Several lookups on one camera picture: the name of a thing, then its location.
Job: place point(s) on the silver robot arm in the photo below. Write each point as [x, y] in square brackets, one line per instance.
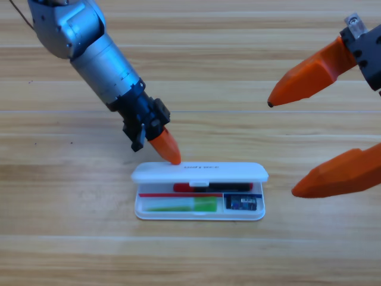
[95, 56]

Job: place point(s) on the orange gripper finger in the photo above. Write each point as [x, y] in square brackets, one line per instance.
[342, 174]

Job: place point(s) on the black eraser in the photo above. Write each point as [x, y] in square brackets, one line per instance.
[241, 202]

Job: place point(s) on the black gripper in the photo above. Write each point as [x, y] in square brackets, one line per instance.
[140, 116]
[369, 53]

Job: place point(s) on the green highlighter pen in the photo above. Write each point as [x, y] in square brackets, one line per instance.
[202, 204]

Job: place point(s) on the white Unitree pencil case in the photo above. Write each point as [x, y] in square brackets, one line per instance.
[199, 172]

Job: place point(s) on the red and black marker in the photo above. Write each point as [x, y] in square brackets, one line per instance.
[226, 187]

